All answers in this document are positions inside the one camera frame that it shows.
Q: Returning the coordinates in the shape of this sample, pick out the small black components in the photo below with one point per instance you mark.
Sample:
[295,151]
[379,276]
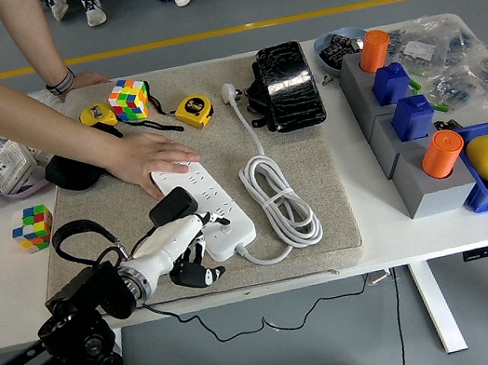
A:
[447,125]

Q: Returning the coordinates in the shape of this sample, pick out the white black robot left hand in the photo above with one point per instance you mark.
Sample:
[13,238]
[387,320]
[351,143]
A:
[165,246]

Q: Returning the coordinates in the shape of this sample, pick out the grey-brown mat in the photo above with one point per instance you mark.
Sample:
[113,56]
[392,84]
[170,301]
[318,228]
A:
[265,273]

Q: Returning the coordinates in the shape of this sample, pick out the black wristband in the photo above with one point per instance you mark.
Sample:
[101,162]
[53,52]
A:
[61,83]

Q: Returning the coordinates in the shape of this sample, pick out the clear bag with white label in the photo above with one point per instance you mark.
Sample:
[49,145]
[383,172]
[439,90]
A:
[419,50]

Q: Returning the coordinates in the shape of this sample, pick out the clear bag of blue resistors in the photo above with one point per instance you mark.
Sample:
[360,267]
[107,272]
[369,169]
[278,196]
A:
[449,87]

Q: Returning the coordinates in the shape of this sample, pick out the small colourful puzzle cube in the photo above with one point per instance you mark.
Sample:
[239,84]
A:
[32,227]

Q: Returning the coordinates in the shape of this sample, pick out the person's left forearm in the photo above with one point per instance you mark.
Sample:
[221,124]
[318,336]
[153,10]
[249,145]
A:
[33,45]

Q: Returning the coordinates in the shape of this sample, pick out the metal bracket under table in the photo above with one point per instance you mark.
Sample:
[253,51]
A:
[379,278]

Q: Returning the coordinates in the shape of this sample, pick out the white wall socket panel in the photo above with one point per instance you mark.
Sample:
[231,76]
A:
[39,154]
[9,167]

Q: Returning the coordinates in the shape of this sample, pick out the orange cylinder peg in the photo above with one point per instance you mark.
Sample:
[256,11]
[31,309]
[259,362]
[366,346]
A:
[442,154]
[374,51]

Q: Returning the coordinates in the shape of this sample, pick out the glossy black case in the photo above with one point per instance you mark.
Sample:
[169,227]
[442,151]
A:
[291,89]

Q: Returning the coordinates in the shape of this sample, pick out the small green connector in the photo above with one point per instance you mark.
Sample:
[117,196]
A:
[441,107]
[415,84]

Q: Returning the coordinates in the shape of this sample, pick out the black cloth pouch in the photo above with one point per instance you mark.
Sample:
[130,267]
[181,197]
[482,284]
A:
[72,175]

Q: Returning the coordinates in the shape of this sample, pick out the person's right hand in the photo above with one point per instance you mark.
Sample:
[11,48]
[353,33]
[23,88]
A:
[145,157]

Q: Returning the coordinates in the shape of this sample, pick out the purple bowl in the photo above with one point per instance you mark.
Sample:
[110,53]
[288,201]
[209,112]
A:
[32,190]

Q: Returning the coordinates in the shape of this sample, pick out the person's left hand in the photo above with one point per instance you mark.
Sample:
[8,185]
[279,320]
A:
[88,79]

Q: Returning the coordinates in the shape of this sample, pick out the yellow tape measure plain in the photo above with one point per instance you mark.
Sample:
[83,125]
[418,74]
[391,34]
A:
[95,114]

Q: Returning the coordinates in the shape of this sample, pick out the small metal clip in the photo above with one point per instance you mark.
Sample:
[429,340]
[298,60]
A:
[326,79]

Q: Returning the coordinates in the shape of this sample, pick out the light blue bowl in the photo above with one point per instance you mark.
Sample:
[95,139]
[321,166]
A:
[340,33]

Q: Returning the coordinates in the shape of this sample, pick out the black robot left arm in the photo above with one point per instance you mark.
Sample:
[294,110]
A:
[92,289]

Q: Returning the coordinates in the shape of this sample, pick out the yellow tape measure 5m print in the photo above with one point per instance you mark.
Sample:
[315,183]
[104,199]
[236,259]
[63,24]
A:
[193,108]

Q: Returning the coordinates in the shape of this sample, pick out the blue block peg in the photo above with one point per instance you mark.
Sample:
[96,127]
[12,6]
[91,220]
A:
[392,83]
[412,117]

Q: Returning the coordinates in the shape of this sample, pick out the large colourful puzzle cube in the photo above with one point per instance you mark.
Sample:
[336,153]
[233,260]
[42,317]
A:
[128,101]

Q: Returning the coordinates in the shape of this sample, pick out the grey peg holder block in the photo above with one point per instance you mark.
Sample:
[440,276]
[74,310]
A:
[383,139]
[436,198]
[355,87]

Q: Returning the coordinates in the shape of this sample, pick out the white power strip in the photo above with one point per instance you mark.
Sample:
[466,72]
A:
[234,236]

